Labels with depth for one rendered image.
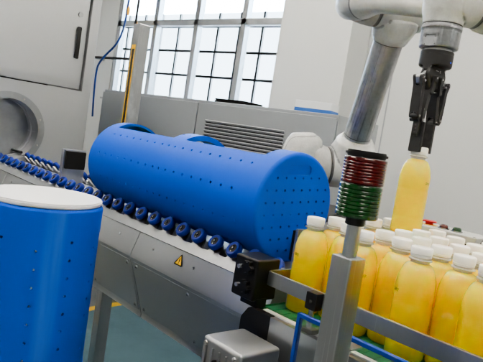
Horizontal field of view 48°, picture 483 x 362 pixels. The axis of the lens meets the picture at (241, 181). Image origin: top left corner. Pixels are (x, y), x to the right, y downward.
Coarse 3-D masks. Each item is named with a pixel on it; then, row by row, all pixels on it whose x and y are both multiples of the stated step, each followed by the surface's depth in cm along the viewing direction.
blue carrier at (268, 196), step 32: (128, 128) 201; (96, 160) 188; (128, 160) 174; (160, 160) 161; (192, 160) 152; (224, 160) 143; (256, 160) 137; (288, 160) 134; (128, 192) 176; (160, 192) 160; (192, 192) 148; (224, 192) 138; (256, 192) 130; (288, 192) 136; (320, 192) 145; (192, 224) 155; (224, 224) 140; (256, 224) 131; (288, 224) 138; (288, 256) 140
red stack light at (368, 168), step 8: (344, 160) 81; (352, 160) 79; (360, 160) 78; (368, 160) 78; (376, 160) 78; (344, 168) 81; (352, 168) 79; (360, 168) 79; (368, 168) 78; (376, 168) 78; (384, 168) 79; (344, 176) 80; (352, 176) 79; (360, 176) 79; (368, 176) 78; (376, 176) 79; (384, 176) 80; (360, 184) 79; (368, 184) 78; (376, 184) 79
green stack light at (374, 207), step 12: (348, 192) 80; (360, 192) 79; (372, 192) 79; (336, 204) 82; (348, 204) 80; (360, 204) 79; (372, 204) 79; (348, 216) 79; (360, 216) 79; (372, 216) 79
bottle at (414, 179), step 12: (420, 156) 127; (408, 168) 127; (420, 168) 126; (408, 180) 126; (420, 180) 126; (396, 192) 130; (408, 192) 126; (420, 192) 126; (396, 204) 129; (408, 204) 126; (420, 204) 126; (396, 216) 128; (408, 216) 126; (420, 216) 127; (396, 228) 128; (408, 228) 126; (420, 228) 128
